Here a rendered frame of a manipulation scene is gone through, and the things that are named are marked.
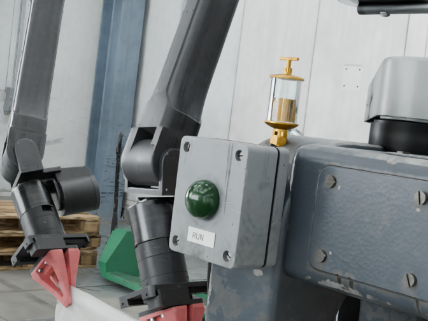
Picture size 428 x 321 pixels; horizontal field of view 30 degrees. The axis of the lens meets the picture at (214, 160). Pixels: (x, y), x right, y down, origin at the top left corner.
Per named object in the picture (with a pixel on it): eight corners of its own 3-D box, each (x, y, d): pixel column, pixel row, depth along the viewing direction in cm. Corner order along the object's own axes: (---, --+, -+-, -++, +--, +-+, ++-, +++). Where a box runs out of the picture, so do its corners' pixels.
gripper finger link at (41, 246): (97, 291, 113) (75, 236, 118) (52, 294, 108) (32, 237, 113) (75, 316, 117) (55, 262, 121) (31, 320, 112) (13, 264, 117)
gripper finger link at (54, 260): (108, 290, 114) (87, 235, 119) (65, 293, 110) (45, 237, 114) (86, 314, 118) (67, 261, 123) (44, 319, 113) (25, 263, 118)
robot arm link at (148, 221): (117, 204, 98) (142, 190, 94) (163, 204, 102) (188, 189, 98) (127, 259, 96) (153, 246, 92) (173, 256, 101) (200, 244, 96)
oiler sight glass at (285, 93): (260, 119, 66) (265, 76, 66) (280, 121, 67) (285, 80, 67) (282, 121, 64) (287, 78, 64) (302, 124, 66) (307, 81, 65)
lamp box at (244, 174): (167, 249, 62) (181, 134, 62) (209, 248, 65) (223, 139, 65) (233, 270, 57) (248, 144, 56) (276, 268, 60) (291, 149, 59)
